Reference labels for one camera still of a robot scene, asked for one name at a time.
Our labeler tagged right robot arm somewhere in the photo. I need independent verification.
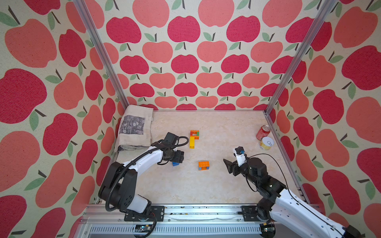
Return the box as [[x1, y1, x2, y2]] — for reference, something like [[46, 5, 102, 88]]
[[223, 154, 362, 238]]

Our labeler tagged right frame post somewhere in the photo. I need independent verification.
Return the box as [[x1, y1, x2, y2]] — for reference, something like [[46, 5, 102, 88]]
[[264, 0, 338, 114]]

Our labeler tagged yellow tin can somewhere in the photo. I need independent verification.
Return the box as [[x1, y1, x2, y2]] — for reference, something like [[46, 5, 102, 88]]
[[260, 136, 274, 150]]

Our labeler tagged left frame post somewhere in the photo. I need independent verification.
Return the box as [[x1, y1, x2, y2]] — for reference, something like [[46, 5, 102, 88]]
[[73, 0, 129, 109]]

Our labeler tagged frame post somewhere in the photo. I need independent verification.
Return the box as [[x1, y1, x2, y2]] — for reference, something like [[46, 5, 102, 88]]
[[73, 0, 129, 109], [264, 0, 338, 114]]

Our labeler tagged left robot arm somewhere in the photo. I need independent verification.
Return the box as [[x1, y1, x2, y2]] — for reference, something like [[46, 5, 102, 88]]
[[98, 132, 190, 219]]

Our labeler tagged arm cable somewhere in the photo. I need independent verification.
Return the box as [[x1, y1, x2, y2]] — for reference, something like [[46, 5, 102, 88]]
[[245, 153, 355, 238], [105, 135, 190, 212]]

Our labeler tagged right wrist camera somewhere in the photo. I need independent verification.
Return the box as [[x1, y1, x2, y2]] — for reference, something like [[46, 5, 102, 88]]
[[233, 146, 247, 167]]

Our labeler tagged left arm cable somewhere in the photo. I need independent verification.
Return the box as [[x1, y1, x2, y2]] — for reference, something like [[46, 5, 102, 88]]
[[105, 135, 190, 212]]

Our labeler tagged folded beige towel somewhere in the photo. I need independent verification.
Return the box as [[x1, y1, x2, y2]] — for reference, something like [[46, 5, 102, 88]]
[[114, 105, 153, 152]]

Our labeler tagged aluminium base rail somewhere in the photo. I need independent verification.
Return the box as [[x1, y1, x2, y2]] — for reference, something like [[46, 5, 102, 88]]
[[74, 203, 331, 238]]

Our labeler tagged red soda can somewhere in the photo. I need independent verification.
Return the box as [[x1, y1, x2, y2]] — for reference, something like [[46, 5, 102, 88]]
[[256, 125, 271, 141]]

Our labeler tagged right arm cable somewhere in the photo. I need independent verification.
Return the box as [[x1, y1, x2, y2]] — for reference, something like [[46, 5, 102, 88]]
[[245, 153, 355, 238]]

